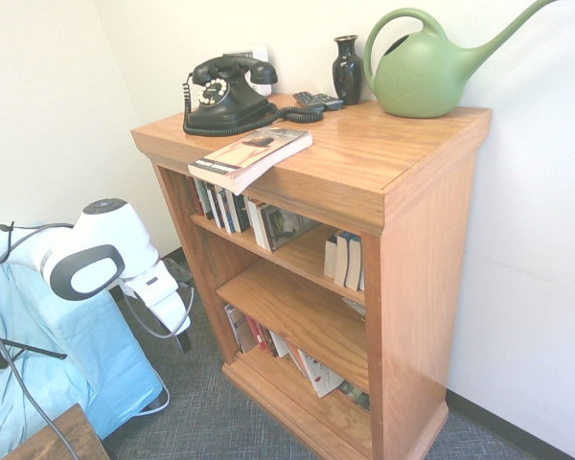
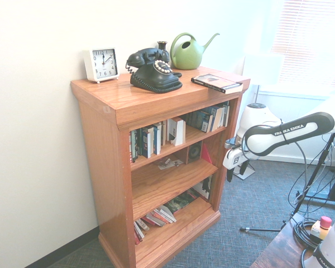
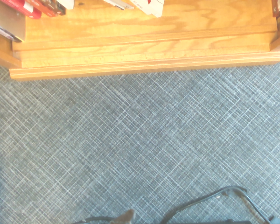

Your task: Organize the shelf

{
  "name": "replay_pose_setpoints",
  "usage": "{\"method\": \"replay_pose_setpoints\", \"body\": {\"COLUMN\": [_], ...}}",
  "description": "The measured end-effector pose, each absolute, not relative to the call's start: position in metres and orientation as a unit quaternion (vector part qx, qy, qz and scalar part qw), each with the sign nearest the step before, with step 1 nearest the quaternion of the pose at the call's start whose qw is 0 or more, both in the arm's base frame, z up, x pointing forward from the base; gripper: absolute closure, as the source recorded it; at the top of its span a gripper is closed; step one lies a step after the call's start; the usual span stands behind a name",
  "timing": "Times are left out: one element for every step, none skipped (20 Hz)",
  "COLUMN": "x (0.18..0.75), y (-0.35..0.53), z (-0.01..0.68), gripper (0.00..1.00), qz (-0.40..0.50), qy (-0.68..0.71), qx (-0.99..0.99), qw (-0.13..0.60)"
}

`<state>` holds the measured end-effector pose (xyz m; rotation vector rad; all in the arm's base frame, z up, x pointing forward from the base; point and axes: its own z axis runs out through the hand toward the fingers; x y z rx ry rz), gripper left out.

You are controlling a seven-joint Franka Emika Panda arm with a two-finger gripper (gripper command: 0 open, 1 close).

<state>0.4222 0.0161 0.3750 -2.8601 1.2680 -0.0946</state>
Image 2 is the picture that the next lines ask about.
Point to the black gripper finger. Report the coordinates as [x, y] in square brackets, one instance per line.
[244, 168]
[229, 175]

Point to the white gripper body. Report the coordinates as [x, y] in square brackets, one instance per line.
[234, 159]

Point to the paperback book with pink cover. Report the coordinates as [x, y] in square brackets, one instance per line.
[216, 82]

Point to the red folder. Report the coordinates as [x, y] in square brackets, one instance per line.
[206, 156]

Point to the white black cover book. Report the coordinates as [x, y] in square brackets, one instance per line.
[204, 188]

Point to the small wooden speaker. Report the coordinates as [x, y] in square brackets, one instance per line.
[195, 152]

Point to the dark spine paperback book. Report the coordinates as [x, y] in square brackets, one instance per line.
[218, 118]
[226, 114]

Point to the blue picture cover book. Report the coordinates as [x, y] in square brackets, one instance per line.
[199, 118]

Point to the dark picture magazine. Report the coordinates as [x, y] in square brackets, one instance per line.
[181, 202]

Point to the loose printed papers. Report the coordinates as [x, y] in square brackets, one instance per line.
[169, 163]

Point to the thick white paperback book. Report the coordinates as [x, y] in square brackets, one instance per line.
[178, 131]

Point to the red white paperback book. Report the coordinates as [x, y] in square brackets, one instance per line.
[153, 219]
[167, 213]

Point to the wooden bookshelf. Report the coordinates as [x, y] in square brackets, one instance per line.
[156, 184]

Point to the white and blue book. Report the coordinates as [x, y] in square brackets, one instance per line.
[146, 143]

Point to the dark wooden table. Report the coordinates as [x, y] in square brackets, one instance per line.
[279, 251]

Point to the dark green book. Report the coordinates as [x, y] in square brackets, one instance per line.
[139, 142]

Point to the red emergency stop button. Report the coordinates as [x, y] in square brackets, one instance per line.
[322, 227]

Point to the white book with red marks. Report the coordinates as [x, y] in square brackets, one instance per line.
[139, 231]

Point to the green plastic watering can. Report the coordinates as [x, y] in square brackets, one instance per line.
[187, 57]

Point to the black rotary telephone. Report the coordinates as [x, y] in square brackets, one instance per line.
[153, 76]

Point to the black glossy vase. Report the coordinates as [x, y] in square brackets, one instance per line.
[162, 48]

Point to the white window blinds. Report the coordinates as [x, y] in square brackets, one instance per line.
[310, 39]

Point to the white square alarm clock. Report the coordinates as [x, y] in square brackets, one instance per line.
[102, 65]

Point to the black camera tripod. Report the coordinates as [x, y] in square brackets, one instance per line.
[244, 229]

